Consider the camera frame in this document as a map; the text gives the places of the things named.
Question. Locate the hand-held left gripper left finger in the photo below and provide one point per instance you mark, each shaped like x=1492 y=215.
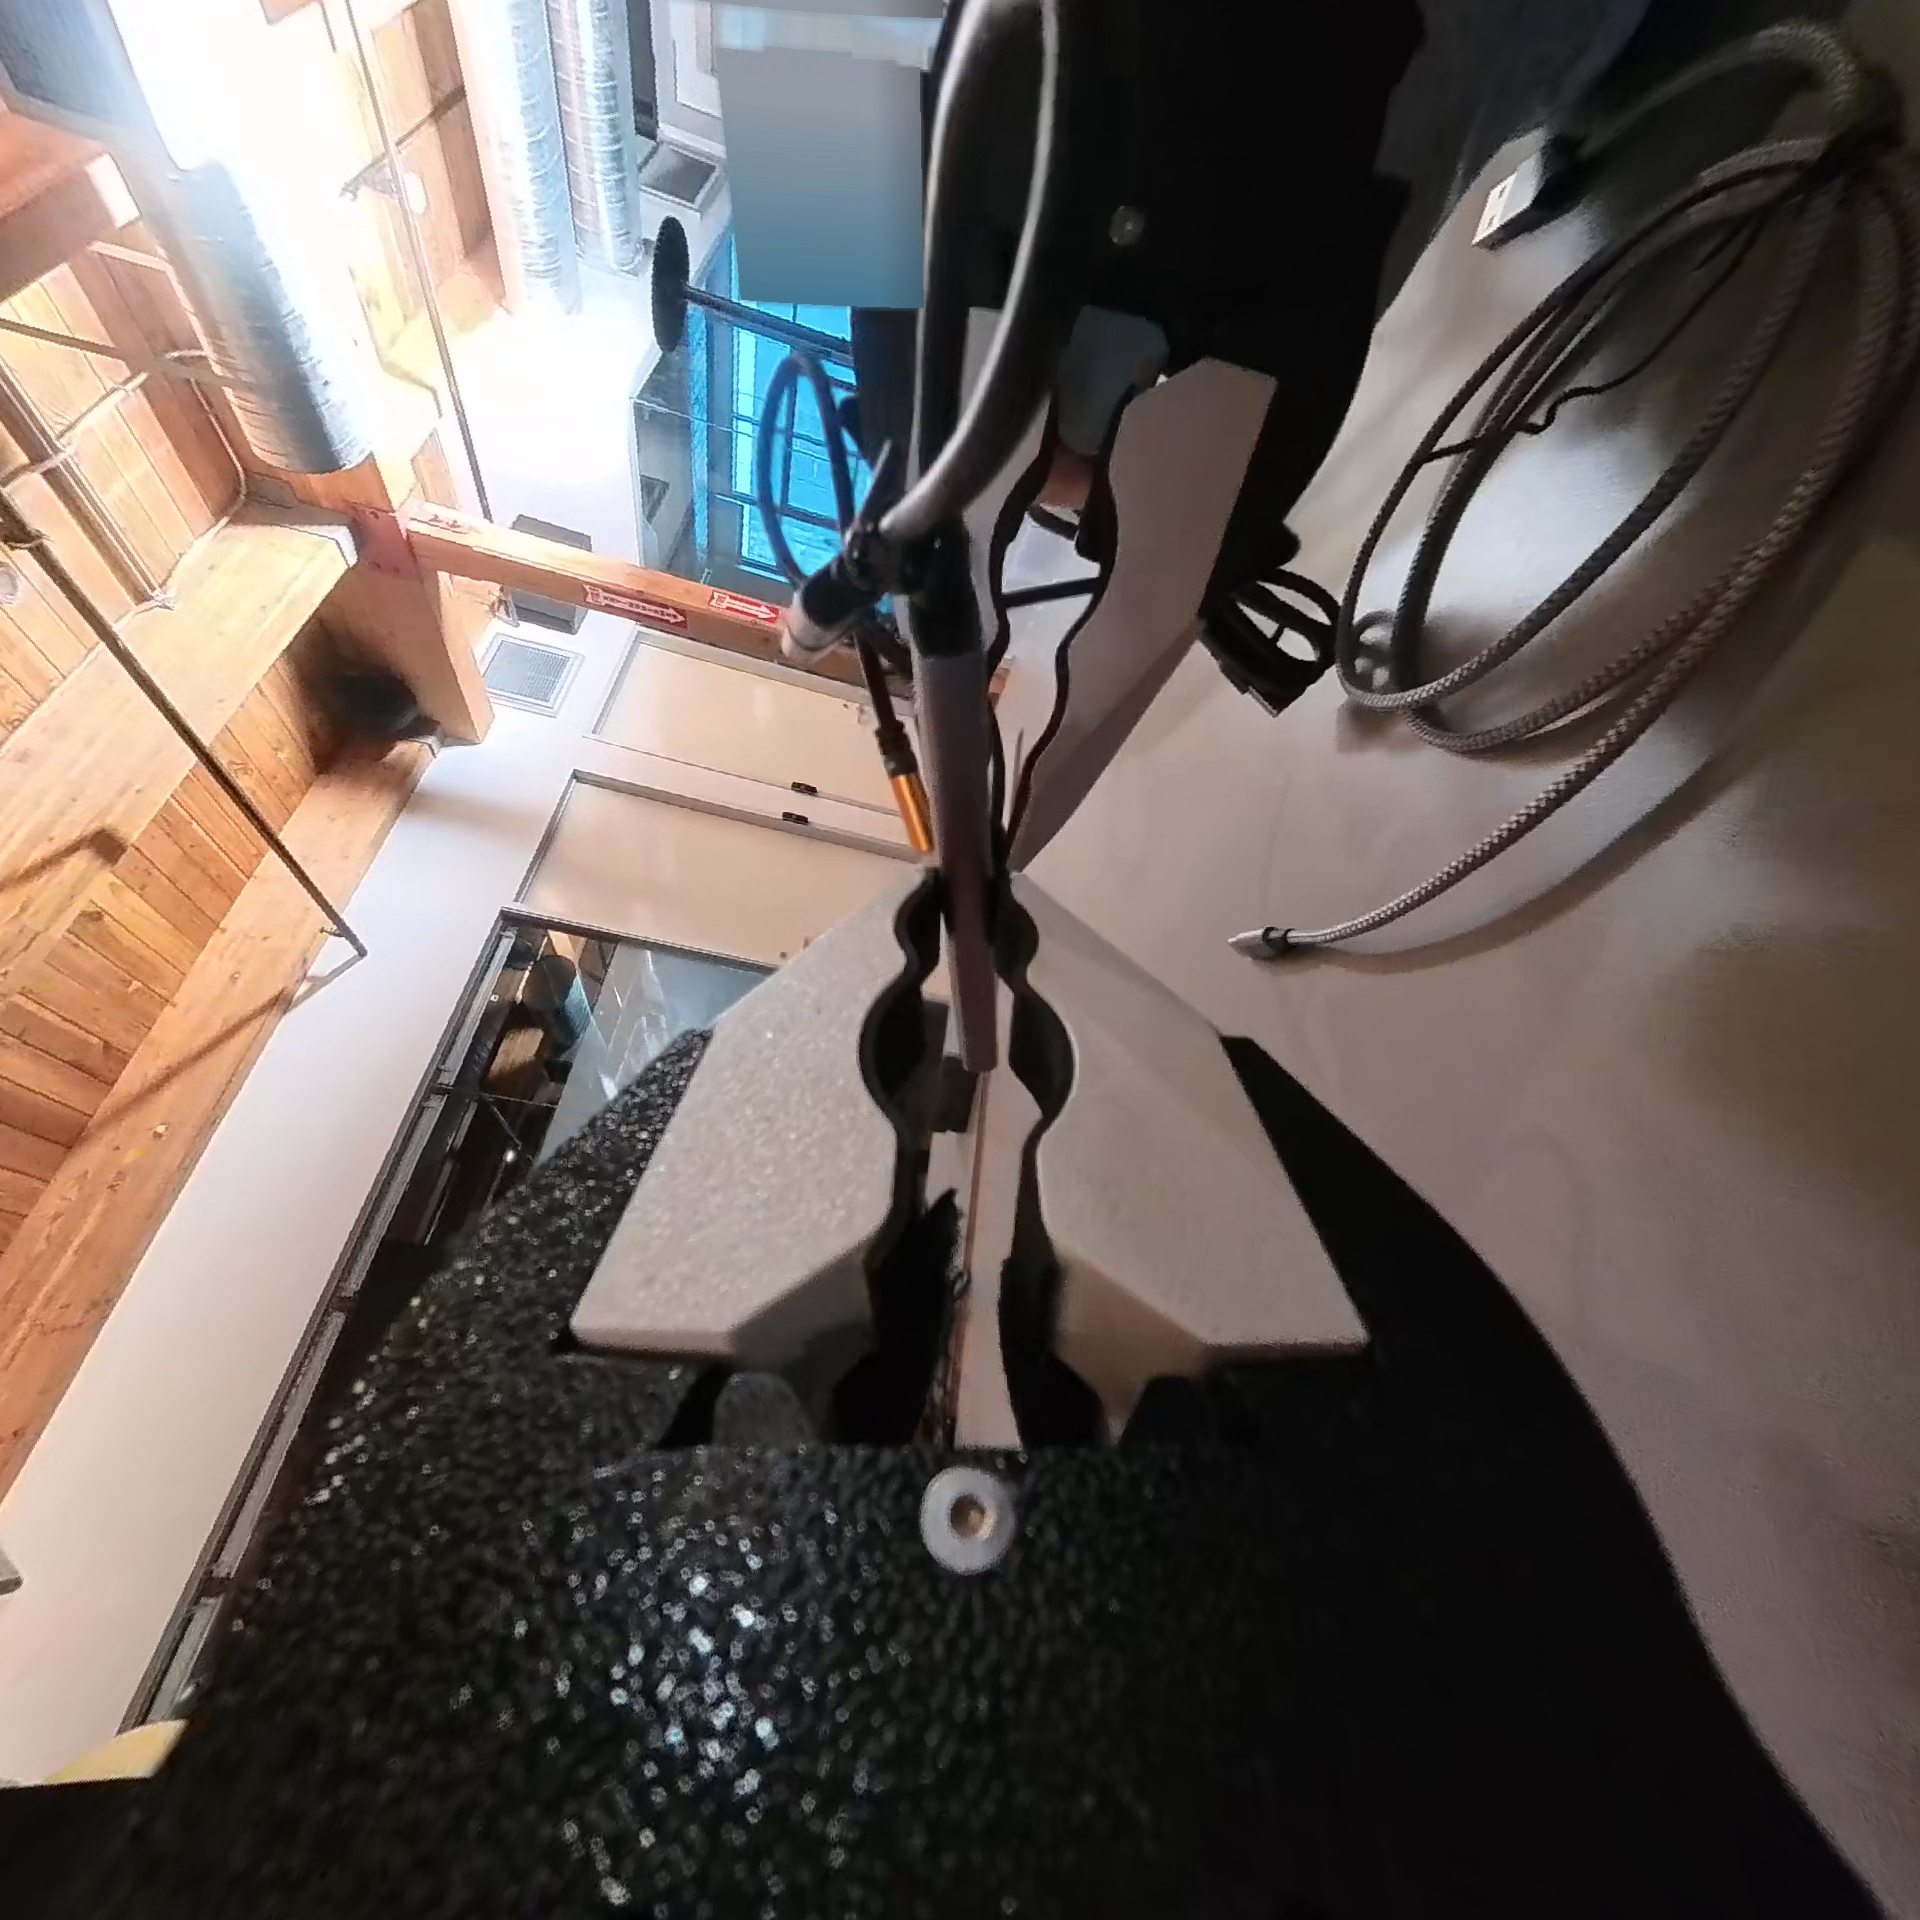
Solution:
x=721 y=1200

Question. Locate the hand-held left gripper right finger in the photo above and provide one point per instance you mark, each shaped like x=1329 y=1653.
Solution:
x=1184 y=1200

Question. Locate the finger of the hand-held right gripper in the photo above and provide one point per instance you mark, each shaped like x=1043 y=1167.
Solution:
x=1154 y=599
x=1001 y=390

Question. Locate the silver adapter dongle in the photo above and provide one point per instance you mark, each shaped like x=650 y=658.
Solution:
x=826 y=616

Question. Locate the white door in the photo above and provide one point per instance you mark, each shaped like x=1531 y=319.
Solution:
x=705 y=722
x=675 y=870

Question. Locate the red sign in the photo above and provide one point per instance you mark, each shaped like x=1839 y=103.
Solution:
x=638 y=608
x=743 y=608

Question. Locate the black round lamp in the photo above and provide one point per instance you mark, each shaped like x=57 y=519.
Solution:
x=671 y=285

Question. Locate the silver spiral duct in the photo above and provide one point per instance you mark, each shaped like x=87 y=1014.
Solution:
x=585 y=149

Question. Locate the wooden post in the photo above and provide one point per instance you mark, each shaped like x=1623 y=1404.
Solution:
x=510 y=579

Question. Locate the wall air vent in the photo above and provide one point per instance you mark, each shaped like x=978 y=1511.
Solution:
x=532 y=668

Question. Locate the grey air duct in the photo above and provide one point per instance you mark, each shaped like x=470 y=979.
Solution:
x=284 y=360

